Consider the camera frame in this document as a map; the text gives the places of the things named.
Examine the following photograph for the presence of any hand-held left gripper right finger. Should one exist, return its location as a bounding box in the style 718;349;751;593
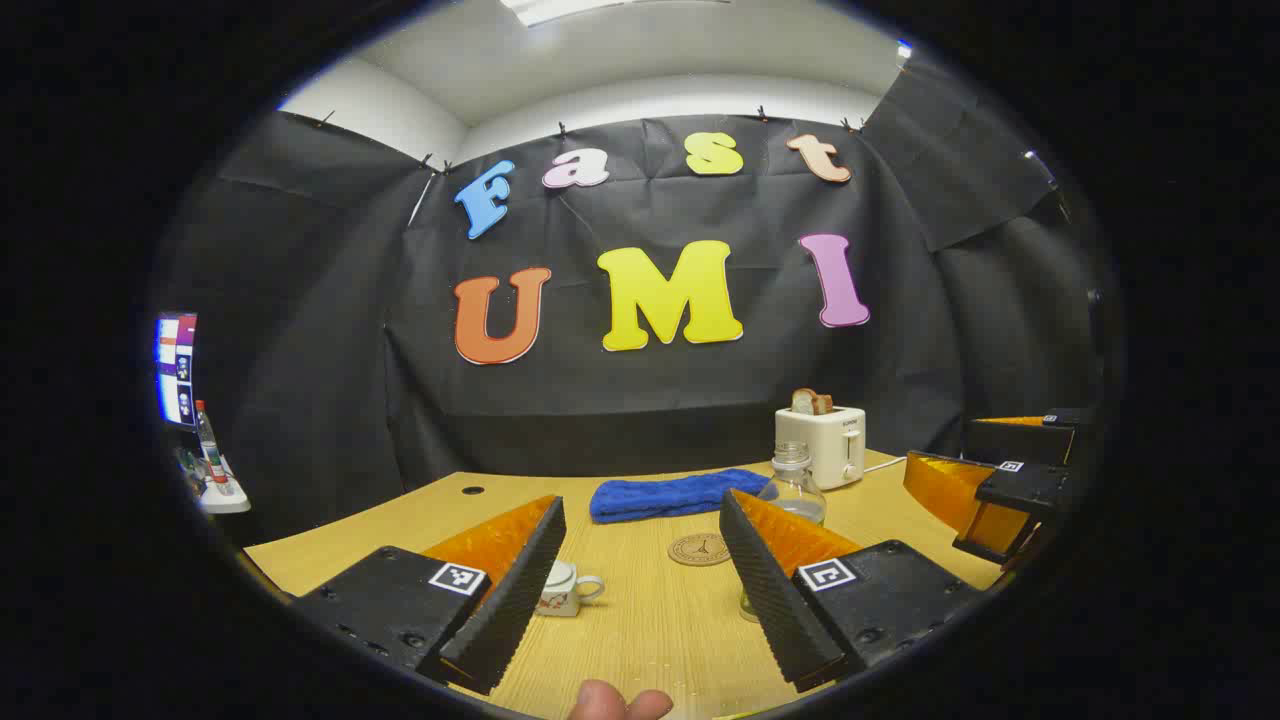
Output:
718;488;989;693

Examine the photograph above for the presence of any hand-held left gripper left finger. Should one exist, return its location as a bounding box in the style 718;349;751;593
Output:
290;495;567;696

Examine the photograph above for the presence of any black backdrop cloth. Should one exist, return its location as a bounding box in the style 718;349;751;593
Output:
150;50;1126;549

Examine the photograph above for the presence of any blue towel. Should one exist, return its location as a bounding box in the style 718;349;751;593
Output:
589;468;771;525

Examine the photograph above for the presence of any white floral teacup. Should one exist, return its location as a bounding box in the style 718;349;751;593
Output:
537;560;606;618

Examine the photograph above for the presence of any computer monitor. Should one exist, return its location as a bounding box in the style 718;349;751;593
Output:
155;312;199;429

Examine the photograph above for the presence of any round brown coaster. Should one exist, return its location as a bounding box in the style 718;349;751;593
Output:
668;533;733;568

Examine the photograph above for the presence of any clear green-label water bottle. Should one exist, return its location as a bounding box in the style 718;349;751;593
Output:
740;442;828;623

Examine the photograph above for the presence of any ceiling light panel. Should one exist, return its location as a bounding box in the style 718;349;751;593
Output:
500;0;651;28

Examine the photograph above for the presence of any red-capped clear bottle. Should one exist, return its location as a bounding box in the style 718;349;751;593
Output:
194;400;226;486

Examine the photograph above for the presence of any white toaster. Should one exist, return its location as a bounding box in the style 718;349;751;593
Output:
775;405;867;491

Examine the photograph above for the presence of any white side table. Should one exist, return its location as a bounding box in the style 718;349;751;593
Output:
190;455;251;516

